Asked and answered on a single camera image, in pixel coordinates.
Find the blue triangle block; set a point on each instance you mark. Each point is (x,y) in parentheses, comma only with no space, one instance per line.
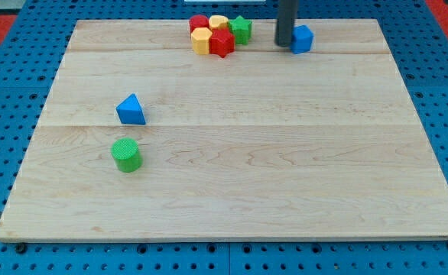
(130,112)

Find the light wooden board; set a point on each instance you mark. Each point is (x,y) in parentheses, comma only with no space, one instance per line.
(262,145)

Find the red star block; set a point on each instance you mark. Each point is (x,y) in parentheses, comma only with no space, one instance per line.
(221,43)

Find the green cylinder block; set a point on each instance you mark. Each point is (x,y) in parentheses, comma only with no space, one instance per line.
(125,152)

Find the yellow hexagon block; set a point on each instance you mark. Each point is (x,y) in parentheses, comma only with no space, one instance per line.
(200,37)

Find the green star block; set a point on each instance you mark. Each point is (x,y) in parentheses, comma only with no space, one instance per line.
(241,28)

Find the yellow heart block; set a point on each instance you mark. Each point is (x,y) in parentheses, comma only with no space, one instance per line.
(218,22)

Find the red cylinder block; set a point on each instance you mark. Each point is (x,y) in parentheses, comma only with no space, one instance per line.
(198,21)

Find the blue cube block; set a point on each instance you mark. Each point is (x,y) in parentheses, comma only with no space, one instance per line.
(302,39)

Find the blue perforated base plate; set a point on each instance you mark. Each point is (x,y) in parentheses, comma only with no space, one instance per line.
(30,56)

